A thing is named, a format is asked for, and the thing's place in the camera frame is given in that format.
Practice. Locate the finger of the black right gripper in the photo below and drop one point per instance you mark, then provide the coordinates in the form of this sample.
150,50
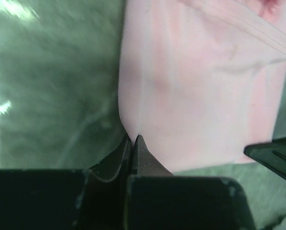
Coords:
272,155

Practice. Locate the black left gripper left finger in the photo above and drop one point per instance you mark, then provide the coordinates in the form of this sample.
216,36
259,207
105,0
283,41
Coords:
80,199

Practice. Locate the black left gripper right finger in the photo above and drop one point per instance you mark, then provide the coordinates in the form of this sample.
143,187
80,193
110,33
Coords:
159,200

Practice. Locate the pink t-shirt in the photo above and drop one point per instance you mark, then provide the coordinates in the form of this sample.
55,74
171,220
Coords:
202,79

